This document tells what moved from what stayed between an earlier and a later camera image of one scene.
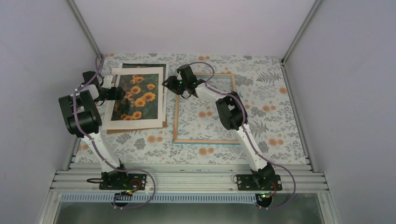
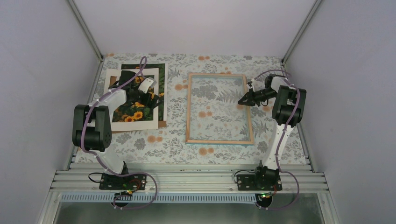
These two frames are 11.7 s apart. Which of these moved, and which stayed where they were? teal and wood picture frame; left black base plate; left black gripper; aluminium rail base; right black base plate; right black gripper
Moved: teal and wood picture frame; left black gripper; right black gripper
Stayed: left black base plate; right black base plate; aluminium rail base
